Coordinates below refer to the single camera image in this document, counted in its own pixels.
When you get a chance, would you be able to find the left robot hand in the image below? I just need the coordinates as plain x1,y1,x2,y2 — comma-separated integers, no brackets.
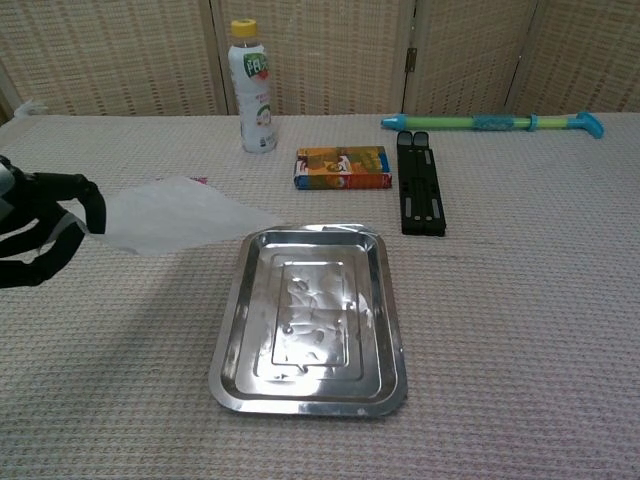
0,154,107,290

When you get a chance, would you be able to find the white paper sheet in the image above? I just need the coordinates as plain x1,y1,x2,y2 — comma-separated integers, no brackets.
54,175,284,259

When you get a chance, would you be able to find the stainless steel tray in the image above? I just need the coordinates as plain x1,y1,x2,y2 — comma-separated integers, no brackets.
208,223,409,418

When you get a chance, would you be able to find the woven folding screen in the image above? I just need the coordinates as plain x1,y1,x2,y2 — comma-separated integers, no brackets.
0,0,640,117

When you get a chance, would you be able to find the white bottle yellow cap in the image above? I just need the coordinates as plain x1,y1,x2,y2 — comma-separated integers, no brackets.
227,18,279,154

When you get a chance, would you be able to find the colourful cardboard box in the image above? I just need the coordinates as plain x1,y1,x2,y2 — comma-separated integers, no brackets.
292,145,394,192

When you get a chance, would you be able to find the black folding stand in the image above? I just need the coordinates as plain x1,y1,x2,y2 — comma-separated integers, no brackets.
395,130,448,237

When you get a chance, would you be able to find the green blue water gun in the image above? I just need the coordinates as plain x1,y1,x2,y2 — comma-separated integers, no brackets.
380,111,605,141

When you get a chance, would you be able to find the beige woven tablecloth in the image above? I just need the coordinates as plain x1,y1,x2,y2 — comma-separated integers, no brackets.
0,99,640,480

